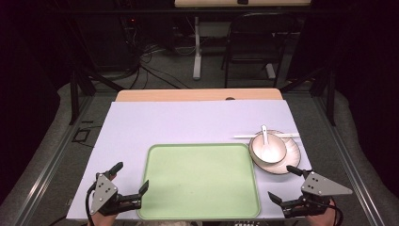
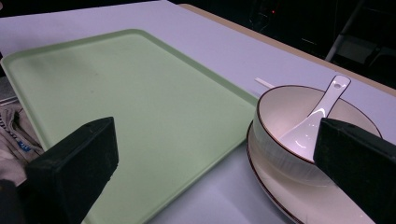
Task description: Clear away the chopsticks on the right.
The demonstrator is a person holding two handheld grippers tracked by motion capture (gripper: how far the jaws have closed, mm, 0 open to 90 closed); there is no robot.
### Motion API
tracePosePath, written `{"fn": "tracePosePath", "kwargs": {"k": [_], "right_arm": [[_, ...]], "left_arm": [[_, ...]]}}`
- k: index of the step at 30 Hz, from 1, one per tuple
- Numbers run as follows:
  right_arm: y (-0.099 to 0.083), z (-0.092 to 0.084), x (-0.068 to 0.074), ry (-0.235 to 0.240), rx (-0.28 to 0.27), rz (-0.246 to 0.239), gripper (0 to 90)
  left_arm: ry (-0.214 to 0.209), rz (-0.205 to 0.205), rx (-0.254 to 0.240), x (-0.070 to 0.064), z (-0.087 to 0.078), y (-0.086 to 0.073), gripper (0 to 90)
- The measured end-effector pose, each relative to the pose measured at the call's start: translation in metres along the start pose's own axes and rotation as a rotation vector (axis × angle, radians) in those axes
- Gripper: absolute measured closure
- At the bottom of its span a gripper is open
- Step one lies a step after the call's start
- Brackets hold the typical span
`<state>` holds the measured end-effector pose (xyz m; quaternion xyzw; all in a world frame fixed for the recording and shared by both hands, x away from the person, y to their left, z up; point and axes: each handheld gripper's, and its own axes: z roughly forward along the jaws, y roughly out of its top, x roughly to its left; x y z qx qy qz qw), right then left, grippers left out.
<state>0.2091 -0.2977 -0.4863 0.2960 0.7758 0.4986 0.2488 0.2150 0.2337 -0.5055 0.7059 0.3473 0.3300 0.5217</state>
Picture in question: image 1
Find white bowl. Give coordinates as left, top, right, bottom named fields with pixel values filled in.
left=251, top=133, right=288, bottom=165

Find black metal stand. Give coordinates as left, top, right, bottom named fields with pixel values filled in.
left=69, top=66, right=125, bottom=126
left=279, top=66, right=337, bottom=127

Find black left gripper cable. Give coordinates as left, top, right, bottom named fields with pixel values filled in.
left=85, top=183, right=97, bottom=221

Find bundle of floor cables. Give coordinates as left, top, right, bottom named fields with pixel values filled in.
left=123, top=18, right=191, bottom=90

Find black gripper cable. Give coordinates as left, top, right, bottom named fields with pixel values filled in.
left=309, top=197, right=343, bottom=226
left=85, top=183, right=97, bottom=221

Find wooden table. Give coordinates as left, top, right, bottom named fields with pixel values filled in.
left=115, top=88, right=284, bottom=103

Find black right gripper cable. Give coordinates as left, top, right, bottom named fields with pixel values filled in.
left=309, top=197, right=343, bottom=226

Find pale lilac table mat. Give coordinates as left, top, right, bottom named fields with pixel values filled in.
left=66, top=99, right=313, bottom=221

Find person's left hand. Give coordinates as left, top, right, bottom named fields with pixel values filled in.
left=87, top=210, right=119, bottom=226

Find white ceramic spoon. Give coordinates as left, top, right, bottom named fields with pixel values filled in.
left=260, top=124, right=275, bottom=159

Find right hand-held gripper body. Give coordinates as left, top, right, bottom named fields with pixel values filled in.
left=281, top=170, right=354, bottom=219

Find white ribbed plate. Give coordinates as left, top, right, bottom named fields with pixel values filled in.
left=248, top=129, right=302, bottom=175

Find black folding chair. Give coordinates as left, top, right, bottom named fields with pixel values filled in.
left=220, top=11, right=299, bottom=89

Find light green plastic tray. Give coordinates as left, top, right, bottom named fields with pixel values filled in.
left=136, top=142, right=262, bottom=221

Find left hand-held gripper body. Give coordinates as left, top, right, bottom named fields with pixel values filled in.
left=89, top=171, right=142, bottom=218

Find person's right hand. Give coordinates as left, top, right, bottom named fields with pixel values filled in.
left=305, top=204, right=337, bottom=226

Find white chopsticks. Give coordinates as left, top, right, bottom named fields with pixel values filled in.
left=232, top=133, right=301, bottom=139

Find aluminium floor rail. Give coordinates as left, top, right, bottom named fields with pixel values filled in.
left=312, top=93, right=388, bottom=226
left=11, top=93, right=96, bottom=226

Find white desk leg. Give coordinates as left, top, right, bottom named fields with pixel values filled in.
left=192, top=16, right=203, bottom=81

